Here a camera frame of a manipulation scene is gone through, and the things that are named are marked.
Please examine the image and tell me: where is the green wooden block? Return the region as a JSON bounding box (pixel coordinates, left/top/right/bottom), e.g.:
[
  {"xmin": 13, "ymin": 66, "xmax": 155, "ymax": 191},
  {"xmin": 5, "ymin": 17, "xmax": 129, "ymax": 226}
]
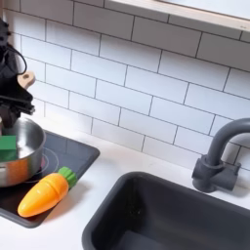
[{"xmin": 0, "ymin": 135, "xmax": 20, "ymax": 162}]

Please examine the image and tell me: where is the steel pot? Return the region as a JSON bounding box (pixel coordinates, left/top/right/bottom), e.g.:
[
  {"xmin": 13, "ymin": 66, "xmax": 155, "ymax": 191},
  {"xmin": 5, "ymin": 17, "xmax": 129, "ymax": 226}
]
[{"xmin": 0, "ymin": 116, "xmax": 47, "ymax": 188}]

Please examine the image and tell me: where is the orange toy carrot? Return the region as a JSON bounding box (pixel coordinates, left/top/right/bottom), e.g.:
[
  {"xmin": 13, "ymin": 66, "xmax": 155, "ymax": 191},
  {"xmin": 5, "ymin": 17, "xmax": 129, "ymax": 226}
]
[{"xmin": 17, "ymin": 166, "xmax": 78, "ymax": 219}]

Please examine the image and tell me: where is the black toy stove top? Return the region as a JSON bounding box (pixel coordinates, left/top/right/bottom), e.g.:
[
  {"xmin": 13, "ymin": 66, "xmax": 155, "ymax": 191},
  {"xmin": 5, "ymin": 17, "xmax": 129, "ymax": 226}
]
[{"xmin": 0, "ymin": 129, "xmax": 101, "ymax": 229}]

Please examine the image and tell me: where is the wooden shelf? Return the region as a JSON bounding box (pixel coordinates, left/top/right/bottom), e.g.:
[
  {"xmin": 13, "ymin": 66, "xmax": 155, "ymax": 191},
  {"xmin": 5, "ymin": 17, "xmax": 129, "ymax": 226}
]
[{"xmin": 104, "ymin": 0, "xmax": 250, "ymax": 32}]

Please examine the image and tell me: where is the dark grey sink basin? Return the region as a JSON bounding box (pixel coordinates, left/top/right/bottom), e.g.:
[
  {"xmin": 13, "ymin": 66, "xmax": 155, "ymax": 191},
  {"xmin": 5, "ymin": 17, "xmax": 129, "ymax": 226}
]
[{"xmin": 81, "ymin": 171, "xmax": 250, "ymax": 250}]

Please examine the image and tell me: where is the dark grey tap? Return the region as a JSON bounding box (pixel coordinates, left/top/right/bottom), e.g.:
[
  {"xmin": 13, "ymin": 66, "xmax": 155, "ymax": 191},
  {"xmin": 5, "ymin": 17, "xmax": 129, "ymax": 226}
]
[{"xmin": 191, "ymin": 117, "xmax": 250, "ymax": 193}]

